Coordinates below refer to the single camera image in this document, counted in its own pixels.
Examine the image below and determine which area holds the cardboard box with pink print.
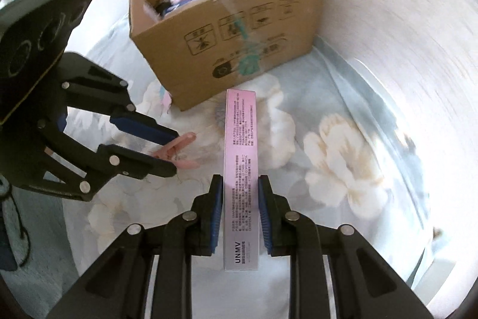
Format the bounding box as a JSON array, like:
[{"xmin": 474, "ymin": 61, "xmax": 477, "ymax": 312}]
[{"xmin": 129, "ymin": 0, "xmax": 325, "ymax": 112}]

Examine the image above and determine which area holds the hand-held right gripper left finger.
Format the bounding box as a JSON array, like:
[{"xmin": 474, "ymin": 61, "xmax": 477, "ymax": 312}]
[{"xmin": 47, "ymin": 174, "xmax": 225, "ymax": 319}]

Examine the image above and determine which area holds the long pink box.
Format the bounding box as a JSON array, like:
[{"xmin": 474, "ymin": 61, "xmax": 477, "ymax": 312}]
[{"xmin": 223, "ymin": 88, "xmax": 260, "ymax": 272}]

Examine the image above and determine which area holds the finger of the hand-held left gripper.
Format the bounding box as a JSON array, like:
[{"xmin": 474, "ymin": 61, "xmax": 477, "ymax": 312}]
[
  {"xmin": 62, "ymin": 52, "xmax": 179, "ymax": 147},
  {"xmin": 37, "ymin": 121, "xmax": 178, "ymax": 202}
]

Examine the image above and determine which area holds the floral bed sheet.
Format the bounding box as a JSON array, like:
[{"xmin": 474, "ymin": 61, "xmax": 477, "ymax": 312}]
[{"xmin": 62, "ymin": 10, "xmax": 454, "ymax": 305}]

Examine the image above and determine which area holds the pink clothespin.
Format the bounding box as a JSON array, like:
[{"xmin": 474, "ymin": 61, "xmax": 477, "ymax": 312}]
[{"xmin": 154, "ymin": 132, "xmax": 200, "ymax": 170}]

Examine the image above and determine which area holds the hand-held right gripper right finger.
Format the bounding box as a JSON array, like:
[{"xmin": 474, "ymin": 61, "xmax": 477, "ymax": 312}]
[{"xmin": 258, "ymin": 175, "xmax": 426, "ymax": 319}]

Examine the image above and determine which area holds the black cable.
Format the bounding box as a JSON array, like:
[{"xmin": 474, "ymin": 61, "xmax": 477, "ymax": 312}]
[{"xmin": 0, "ymin": 177, "xmax": 31, "ymax": 270}]

